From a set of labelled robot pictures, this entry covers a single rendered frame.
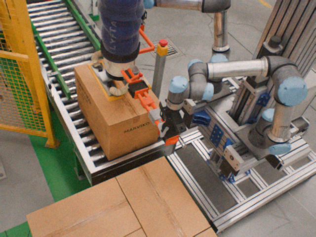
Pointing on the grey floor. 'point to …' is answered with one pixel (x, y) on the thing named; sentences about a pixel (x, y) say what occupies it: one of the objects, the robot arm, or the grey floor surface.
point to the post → (159, 69)
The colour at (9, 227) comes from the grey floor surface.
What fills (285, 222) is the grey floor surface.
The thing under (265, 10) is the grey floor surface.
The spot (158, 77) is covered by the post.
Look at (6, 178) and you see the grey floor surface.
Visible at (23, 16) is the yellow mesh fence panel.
